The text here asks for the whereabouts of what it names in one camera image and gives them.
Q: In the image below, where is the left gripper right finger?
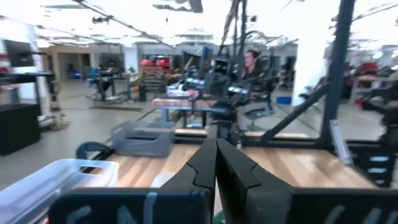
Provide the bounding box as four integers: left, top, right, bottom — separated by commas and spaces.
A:
217, 139, 398, 224

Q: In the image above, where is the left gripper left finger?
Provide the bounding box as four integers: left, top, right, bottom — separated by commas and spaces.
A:
48, 138, 218, 224

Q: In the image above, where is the grey translucent plastic bin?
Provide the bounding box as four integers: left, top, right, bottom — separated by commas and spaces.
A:
111, 120, 176, 159

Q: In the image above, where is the office chair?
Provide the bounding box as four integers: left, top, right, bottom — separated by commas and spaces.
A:
242, 101, 275, 132

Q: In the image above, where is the white silver strip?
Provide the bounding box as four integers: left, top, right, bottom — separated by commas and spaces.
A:
328, 119, 354, 166

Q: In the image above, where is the wood top blue table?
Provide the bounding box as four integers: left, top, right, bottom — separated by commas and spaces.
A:
151, 97, 233, 130

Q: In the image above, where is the black box with white slots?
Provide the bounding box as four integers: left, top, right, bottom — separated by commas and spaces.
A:
354, 144, 394, 188

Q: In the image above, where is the red storage rack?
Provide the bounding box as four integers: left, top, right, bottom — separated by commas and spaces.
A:
139, 55, 172, 94

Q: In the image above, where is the person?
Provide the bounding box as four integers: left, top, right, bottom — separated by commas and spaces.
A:
239, 49, 274, 103
91, 63, 118, 102

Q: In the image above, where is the clear plastic pencil bin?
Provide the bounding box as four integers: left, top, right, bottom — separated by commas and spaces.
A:
0, 158, 121, 224

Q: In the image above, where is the black cabinet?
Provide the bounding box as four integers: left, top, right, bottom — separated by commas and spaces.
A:
0, 103, 42, 156

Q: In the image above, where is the black computer monitor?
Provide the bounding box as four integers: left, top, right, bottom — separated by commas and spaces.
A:
3, 39, 35, 68

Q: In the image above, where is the black hook bracket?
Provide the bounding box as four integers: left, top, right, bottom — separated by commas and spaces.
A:
75, 141, 114, 161

